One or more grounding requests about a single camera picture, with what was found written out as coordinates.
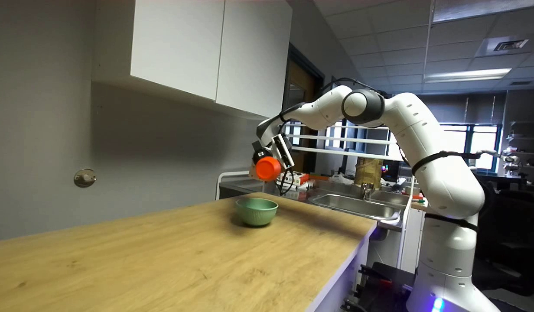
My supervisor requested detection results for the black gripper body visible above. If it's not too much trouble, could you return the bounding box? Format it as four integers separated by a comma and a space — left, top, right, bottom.
251, 138, 279, 168

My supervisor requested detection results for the orange plastic cup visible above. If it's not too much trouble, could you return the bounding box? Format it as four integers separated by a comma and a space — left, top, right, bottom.
253, 154, 284, 183

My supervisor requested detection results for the green bowl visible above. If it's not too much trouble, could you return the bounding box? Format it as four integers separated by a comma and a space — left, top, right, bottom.
232, 196, 281, 229

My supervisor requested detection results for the red and white box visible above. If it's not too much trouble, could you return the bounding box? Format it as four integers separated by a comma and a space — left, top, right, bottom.
277, 170, 312, 190

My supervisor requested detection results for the stainless steel sink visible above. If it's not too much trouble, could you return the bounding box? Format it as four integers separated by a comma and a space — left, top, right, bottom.
308, 192, 405, 225

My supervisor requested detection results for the black equipment with red parts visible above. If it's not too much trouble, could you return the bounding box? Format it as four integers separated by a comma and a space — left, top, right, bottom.
341, 261, 419, 312

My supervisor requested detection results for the window with blinds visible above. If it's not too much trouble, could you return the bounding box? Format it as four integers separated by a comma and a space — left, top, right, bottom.
438, 121, 503, 173

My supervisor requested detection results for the rectangular ceiling light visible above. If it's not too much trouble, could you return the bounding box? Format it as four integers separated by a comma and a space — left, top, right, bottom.
423, 66, 513, 85

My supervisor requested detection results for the ceiling air vent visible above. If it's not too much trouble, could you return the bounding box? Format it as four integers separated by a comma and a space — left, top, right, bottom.
478, 34, 532, 57

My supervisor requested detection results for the white metal tube frame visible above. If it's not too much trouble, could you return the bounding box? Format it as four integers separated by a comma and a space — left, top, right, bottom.
215, 168, 255, 201

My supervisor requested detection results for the white wire dish rack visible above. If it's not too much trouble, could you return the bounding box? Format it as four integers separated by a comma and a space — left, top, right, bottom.
274, 118, 421, 274

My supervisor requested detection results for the white wall cabinet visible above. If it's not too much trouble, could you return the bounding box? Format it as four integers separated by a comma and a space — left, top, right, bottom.
92, 0, 294, 121

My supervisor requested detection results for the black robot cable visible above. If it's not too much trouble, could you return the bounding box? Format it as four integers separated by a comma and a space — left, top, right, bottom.
277, 76, 501, 177

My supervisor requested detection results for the round metal wall knob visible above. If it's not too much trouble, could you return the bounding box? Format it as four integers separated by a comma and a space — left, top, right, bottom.
73, 166, 99, 189

